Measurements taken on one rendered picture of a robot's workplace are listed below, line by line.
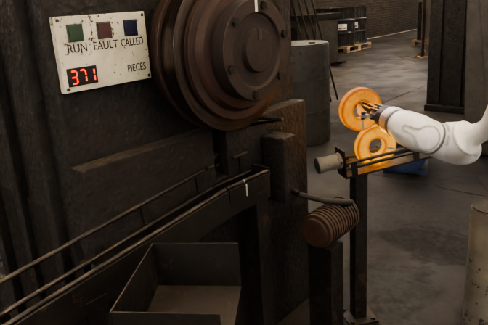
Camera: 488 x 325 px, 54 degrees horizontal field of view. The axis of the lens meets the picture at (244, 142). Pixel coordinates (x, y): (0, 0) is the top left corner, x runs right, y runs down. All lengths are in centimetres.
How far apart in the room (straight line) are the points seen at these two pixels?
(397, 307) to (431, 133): 98
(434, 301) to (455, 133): 95
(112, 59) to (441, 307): 162
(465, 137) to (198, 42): 80
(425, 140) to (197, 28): 69
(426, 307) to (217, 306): 125
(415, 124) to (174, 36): 70
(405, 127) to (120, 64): 81
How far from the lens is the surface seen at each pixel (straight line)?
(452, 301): 228
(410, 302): 223
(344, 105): 172
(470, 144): 151
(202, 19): 129
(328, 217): 170
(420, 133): 141
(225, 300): 114
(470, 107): 406
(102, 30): 129
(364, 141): 179
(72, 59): 125
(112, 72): 131
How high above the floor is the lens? 124
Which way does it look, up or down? 16 degrees down
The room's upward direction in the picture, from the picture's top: 4 degrees counter-clockwise
